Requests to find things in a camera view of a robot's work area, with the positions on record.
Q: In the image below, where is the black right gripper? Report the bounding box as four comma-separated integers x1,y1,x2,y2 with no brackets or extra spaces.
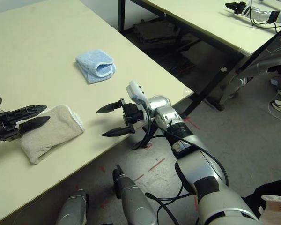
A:
96,99,145,137

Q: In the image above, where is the black gripper second robot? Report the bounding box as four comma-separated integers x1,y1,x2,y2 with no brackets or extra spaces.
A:
225,1,248,15

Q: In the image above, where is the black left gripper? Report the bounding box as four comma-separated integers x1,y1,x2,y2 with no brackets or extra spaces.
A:
0,105,51,143

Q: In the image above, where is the beige towel with white trim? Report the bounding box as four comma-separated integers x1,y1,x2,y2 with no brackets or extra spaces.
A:
20,105,85,165

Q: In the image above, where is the blue folded towel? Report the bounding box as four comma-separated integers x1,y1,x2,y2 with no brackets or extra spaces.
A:
75,49,117,84

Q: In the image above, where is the black table leg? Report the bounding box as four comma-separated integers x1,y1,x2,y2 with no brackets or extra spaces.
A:
141,126,155,146

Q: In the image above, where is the dark brown floor mat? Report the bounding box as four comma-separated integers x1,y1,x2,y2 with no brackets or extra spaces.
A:
133,20,181,44

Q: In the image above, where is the silver robot left leg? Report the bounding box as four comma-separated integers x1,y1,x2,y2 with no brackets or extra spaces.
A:
55,189,89,225

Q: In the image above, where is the beige table with black frame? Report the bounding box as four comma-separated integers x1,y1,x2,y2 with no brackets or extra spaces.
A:
118,0,281,111

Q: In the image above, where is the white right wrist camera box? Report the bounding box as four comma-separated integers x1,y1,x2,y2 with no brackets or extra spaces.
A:
126,80,150,118

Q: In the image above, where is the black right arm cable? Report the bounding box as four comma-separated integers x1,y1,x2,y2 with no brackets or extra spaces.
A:
132,112,229,225

